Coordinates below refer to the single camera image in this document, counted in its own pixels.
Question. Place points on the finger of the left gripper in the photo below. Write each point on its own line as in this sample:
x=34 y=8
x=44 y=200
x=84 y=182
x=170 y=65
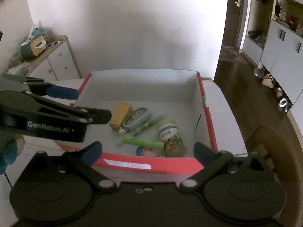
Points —
x=94 y=115
x=64 y=93

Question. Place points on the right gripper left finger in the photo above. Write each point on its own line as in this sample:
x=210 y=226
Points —
x=81 y=162

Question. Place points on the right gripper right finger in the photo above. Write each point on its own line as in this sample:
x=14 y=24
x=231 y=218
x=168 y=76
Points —
x=214 y=163

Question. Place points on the blue gloved left hand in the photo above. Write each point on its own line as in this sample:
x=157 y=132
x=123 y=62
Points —
x=12 y=146

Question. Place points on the white drawer sideboard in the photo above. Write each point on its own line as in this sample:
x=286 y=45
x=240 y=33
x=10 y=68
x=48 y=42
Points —
x=54 y=64

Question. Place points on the small yellow box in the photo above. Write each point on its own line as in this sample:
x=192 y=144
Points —
x=119 y=115

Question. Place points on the green lid snack jar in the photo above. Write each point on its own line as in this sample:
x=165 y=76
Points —
x=168 y=133

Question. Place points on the dark green tissue box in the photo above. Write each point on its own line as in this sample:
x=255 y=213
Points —
x=34 y=48

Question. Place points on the white sunglasses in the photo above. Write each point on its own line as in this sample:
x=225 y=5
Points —
x=53 y=44

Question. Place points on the green tube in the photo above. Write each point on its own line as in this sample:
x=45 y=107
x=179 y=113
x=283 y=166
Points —
x=139 y=142

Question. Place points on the brown wooden chair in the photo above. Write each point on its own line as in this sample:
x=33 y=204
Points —
x=286 y=163

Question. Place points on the green white pen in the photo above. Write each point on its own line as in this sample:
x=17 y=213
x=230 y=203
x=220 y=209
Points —
x=144 y=126

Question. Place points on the red white cardboard box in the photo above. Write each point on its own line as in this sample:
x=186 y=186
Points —
x=179 y=94

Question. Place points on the silver shoe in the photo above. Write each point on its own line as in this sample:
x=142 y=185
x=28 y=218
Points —
x=283 y=103

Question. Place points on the white pink sneaker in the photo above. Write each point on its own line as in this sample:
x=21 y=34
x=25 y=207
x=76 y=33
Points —
x=268 y=81

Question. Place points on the red doormat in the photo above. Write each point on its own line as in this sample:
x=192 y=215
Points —
x=231 y=55

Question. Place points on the white wall cabinet unit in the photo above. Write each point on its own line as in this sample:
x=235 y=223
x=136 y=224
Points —
x=274 y=41

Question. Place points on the dark door with handle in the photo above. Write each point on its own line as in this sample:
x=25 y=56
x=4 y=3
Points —
x=233 y=30

